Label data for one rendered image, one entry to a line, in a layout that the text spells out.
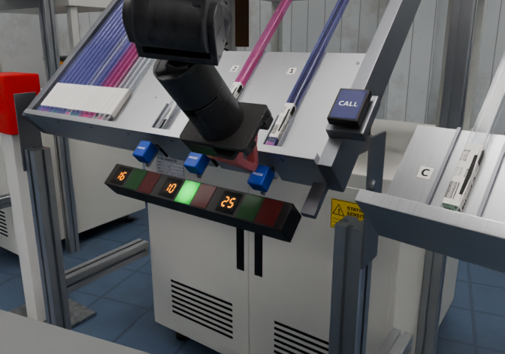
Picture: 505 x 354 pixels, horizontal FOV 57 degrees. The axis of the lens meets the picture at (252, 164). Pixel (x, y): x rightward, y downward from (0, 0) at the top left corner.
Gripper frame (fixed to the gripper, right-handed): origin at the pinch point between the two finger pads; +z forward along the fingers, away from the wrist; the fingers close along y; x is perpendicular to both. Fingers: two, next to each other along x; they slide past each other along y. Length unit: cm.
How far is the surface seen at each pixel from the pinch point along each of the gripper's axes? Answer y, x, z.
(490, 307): -20, -31, 127
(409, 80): 70, -206, 214
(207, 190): 6.5, 4.3, 2.1
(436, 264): -13, -16, 60
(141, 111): 27.9, -6.8, 1.2
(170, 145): 17.6, -1.5, 1.7
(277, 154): -3.6, -1.7, -0.9
